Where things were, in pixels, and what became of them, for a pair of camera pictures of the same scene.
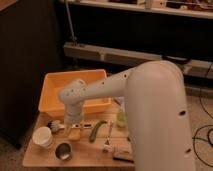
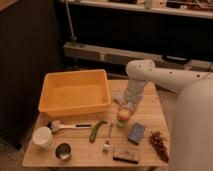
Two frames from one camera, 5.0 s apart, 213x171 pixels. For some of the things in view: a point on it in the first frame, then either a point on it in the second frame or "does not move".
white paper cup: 43,137 does not move
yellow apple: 74,134 to 124,115
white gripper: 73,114 to 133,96
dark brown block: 123,153 does not move
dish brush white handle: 60,126 does not move
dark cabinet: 29,47 does not move
